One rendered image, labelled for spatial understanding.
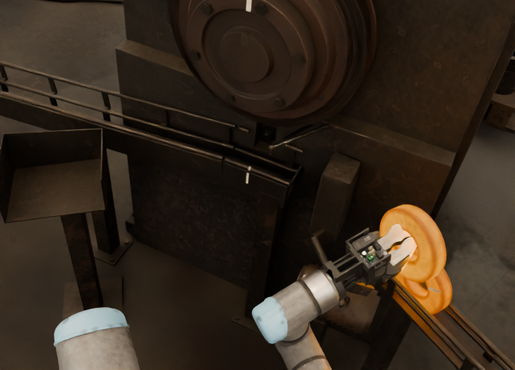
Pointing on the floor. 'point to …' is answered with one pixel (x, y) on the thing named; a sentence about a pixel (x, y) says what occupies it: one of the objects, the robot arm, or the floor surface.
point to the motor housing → (352, 322)
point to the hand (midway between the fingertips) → (414, 237)
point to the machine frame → (488, 35)
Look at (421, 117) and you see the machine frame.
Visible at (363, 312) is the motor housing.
